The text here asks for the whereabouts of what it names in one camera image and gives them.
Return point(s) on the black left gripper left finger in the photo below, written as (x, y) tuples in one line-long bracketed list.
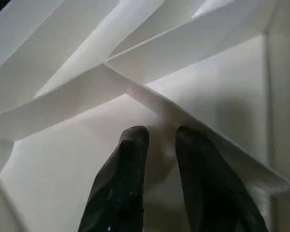
[(118, 188)]

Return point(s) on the white plastic table top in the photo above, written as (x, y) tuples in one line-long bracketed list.
[(207, 84)]

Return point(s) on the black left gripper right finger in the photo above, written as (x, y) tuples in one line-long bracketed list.
[(212, 193)]

